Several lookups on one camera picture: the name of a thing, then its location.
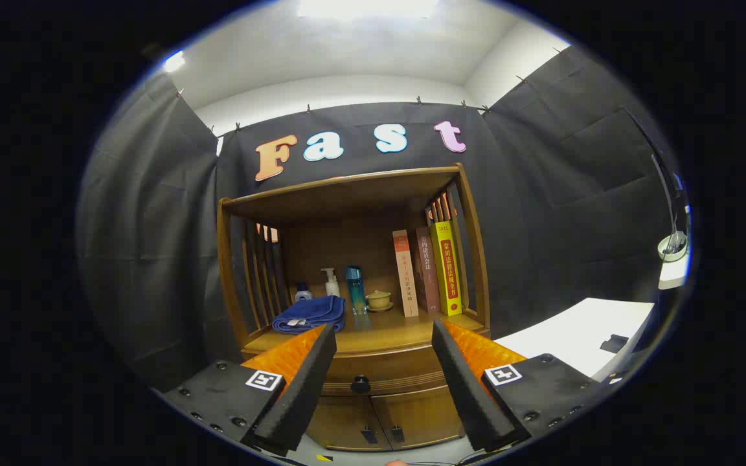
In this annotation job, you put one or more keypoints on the small black flat item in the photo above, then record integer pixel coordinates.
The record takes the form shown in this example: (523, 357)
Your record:
(614, 343)

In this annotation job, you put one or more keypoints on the wooden drawer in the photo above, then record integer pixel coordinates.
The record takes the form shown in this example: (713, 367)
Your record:
(386, 369)

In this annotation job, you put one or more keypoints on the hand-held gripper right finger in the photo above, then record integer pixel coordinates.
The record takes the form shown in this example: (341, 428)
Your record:
(460, 382)

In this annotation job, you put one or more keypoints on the blue folded towel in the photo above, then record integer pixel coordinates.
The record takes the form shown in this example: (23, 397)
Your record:
(311, 314)

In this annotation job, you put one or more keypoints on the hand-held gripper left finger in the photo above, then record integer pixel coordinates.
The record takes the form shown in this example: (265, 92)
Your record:
(311, 382)

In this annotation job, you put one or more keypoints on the small white blue-capped bottle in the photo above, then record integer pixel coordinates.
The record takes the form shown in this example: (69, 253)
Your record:
(303, 295)

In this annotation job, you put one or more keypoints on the wooden cabinet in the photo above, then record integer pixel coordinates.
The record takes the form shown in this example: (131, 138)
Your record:
(347, 194)

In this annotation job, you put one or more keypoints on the yellow lidded teacup with saucer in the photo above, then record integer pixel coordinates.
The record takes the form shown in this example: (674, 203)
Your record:
(379, 299)

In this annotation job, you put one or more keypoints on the white table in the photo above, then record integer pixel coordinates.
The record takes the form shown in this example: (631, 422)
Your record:
(574, 333)

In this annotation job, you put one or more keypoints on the wooden countertop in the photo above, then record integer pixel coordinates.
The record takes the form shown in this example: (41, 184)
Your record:
(386, 327)

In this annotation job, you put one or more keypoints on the black drawer knob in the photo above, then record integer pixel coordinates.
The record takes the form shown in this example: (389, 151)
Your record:
(360, 384)

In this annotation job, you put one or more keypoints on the white bowl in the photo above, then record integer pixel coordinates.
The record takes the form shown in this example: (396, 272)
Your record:
(671, 251)

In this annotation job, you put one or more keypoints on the wooden cabinet door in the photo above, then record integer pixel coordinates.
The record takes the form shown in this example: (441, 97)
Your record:
(425, 417)
(340, 421)

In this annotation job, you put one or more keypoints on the brown book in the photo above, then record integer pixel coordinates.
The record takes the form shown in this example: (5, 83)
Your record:
(426, 272)

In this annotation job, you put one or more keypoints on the beige and orange book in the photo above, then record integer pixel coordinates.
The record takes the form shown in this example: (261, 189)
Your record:
(405, 278)

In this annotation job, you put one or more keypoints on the white pump bottle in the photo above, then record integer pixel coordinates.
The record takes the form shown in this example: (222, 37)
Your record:
(331, 288)

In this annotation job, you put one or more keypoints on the blue glass bottle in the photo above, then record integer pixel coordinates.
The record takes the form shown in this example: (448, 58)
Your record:
(356, 294)

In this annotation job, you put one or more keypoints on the yellow book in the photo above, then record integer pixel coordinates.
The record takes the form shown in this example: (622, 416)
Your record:
(447, 272)

